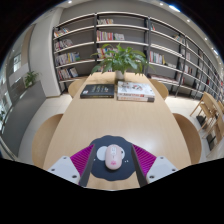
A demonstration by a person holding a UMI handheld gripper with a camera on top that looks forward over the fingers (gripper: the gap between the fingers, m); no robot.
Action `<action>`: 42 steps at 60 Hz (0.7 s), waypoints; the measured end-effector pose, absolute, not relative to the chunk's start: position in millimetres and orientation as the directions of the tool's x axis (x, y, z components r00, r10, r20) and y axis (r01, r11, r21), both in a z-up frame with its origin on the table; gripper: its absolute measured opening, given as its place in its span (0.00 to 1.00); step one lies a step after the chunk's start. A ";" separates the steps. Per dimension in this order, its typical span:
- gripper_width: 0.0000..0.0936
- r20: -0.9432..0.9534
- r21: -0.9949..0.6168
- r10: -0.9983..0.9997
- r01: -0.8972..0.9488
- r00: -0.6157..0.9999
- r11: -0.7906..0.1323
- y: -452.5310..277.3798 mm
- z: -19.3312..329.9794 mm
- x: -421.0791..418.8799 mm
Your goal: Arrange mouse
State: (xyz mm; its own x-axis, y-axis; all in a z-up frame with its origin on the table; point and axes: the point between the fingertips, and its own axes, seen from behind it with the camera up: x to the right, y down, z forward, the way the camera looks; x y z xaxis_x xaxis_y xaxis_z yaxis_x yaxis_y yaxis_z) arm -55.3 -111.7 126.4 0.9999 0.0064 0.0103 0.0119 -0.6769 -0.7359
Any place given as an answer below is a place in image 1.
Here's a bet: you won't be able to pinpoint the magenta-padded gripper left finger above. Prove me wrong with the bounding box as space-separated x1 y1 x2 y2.
47 143 97 188

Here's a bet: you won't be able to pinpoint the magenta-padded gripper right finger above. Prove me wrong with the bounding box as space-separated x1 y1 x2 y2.
130 143 179 188

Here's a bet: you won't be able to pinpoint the pink computer mouse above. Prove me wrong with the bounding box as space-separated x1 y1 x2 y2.
104 143 124 171

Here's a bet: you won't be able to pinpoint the black cartoon-eyed mouse pad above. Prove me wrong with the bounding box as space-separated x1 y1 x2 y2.
89 134 138 182

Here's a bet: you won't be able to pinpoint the round-backed wooden chair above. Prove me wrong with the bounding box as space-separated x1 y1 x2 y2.
67 77 88 99
31 113 64 169
148 78 170 101
172 112 203 165

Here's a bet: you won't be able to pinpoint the white book red lettering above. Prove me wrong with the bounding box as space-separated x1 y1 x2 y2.
116 93 156 103

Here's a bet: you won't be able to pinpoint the light wooden slatted chairs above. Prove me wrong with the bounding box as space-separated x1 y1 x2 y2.
189 91 224 158

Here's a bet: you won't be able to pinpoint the white illustrated book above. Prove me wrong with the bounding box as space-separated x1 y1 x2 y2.
116 80 156 99

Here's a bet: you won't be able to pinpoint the black book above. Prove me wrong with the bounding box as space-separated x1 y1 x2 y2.
79 83 116 99

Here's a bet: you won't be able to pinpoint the green floor plant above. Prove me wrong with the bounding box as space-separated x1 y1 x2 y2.
23 70 40 88

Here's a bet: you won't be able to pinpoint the green potted plant white pot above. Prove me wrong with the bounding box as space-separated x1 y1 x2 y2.
90 43 151 81

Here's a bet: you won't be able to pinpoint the grey bookshelf unit with books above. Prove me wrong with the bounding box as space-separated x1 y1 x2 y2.
51 11 224 101

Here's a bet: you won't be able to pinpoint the ceiling lights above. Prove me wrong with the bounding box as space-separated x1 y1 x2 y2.
65 0 219 56

